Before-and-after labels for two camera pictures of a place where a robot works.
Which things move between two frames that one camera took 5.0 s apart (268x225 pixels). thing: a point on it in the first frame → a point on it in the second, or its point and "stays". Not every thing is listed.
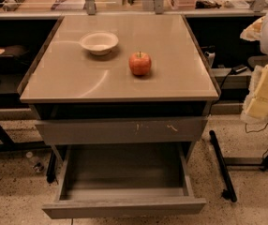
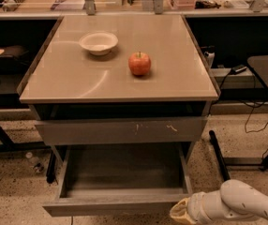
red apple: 140,64 stays
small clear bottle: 36,162 stays
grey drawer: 129,180 stays
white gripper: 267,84 → 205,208
